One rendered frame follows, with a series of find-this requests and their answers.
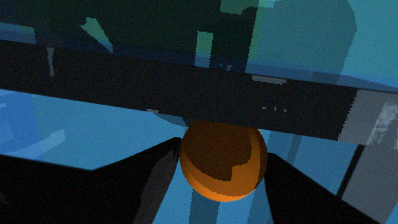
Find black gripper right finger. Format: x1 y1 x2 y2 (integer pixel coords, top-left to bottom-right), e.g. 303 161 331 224
264 153 380 224

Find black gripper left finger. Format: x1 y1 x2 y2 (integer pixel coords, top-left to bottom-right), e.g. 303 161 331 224
0 137 182 224

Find low clear corner walls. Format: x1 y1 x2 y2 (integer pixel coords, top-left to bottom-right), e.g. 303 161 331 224
0 30 398 196

